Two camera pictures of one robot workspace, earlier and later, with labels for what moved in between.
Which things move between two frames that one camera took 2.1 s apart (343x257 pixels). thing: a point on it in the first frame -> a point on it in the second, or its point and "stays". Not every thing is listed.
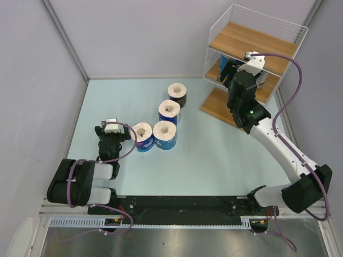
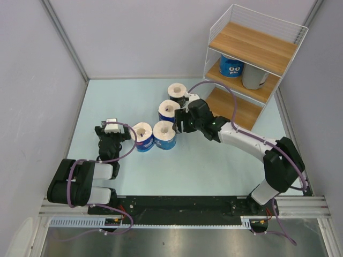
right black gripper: [229, 69] -> [180, 115]
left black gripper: [125, 136] stays
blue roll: [164, 134] stays
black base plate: [183, 210] stays
